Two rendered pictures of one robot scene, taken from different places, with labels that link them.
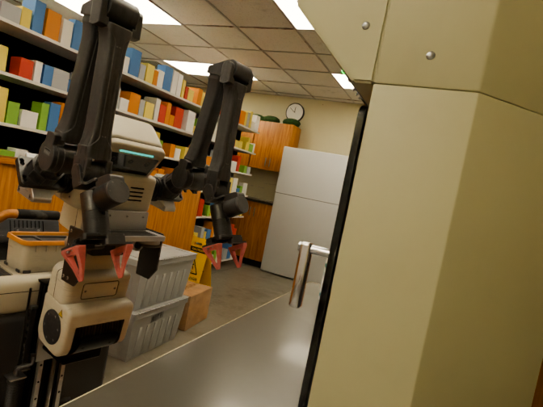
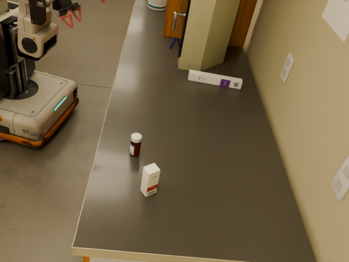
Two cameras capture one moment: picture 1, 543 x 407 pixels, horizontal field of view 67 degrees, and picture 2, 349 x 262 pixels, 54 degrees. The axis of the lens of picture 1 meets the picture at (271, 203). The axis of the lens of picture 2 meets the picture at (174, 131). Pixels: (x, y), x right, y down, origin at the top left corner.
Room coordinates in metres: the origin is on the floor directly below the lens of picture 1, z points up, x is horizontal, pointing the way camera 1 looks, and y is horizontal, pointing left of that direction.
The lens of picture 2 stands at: (-0.89, 0.65, 1.79)
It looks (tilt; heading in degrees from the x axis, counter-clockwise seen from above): 39 degrees down; 330
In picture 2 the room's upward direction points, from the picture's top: 12 degrees clockwise
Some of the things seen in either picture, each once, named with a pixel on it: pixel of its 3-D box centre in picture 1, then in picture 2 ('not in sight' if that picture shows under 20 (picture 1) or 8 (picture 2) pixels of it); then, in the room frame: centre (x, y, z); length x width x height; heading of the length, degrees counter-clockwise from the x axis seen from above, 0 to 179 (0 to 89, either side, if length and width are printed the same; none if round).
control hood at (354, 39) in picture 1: (359, 78); not in sight; (0.65, -0.10, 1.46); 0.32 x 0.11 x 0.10; 157
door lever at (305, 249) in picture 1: (313, 275); (177, 21); (0.54, -0.07, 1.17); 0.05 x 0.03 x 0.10; 67
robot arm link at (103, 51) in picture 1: (104, 94); not in sight; (0.98, 0.43, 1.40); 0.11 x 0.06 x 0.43; 144
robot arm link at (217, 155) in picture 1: (226, 132); not in sight; (1.32, 0.18, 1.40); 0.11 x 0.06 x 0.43; 144
